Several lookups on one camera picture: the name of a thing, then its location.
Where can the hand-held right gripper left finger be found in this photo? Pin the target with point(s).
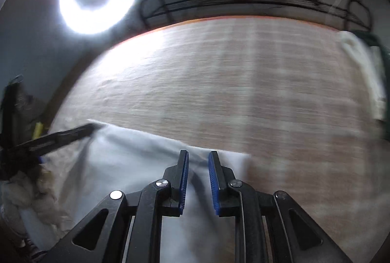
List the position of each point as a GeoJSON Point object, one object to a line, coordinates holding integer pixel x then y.
{"type": "Point", "coordinates": [183, 183]}

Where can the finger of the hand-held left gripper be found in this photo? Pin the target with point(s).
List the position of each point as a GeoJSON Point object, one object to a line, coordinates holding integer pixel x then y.
{"type": "Point", "coordinates": [54, 141]}

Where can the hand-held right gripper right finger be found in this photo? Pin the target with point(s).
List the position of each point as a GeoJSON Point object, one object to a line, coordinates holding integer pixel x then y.
{"type": "Point", "coordinates": [212, 183]}

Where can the white t-shirt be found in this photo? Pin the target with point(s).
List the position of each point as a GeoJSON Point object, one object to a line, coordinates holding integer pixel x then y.
{"type": "Point", "coordinates": [122, 159]}

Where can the yellow frame stand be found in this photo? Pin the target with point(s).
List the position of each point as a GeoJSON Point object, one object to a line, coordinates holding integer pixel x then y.
{"type": "Point", "coordinates": [39, 130]}

